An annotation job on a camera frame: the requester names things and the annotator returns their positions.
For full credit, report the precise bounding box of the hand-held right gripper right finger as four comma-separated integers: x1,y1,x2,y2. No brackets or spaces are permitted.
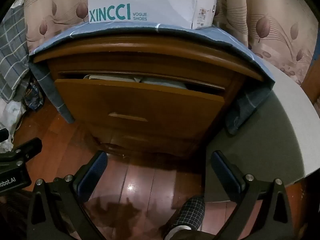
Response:
211,150,294,240

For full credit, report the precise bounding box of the wooden headboard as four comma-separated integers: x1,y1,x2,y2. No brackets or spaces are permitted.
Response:
300,60,320,110

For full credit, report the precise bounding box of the blue packet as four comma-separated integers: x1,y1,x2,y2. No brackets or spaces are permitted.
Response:
24,79,46,112

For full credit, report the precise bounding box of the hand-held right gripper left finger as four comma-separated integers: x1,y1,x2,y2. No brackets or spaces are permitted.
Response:
26,150,108,240

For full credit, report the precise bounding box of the wooden nightstand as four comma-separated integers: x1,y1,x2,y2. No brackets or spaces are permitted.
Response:
32,36,265,160

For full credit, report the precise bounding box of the grey plaid bedding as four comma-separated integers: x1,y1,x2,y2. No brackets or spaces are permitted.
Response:
0,5,33,103

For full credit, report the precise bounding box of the blue checked cloth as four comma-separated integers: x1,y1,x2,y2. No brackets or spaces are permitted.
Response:
28,21,275,135

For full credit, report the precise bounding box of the pale blue underwear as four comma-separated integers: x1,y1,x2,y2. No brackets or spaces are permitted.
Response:
141,76,188,90

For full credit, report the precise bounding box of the plaid slipper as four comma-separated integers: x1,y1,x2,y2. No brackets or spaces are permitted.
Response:
164,196,206,240

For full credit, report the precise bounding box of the white shoe box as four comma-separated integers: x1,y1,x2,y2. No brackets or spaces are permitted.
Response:
88,0,217,30

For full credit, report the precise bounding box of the person's leg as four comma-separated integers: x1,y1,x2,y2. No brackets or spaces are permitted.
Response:
164,226,218,240

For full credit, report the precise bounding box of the leaf print curtain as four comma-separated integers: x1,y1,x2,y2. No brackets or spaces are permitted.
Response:
22,0,320,85

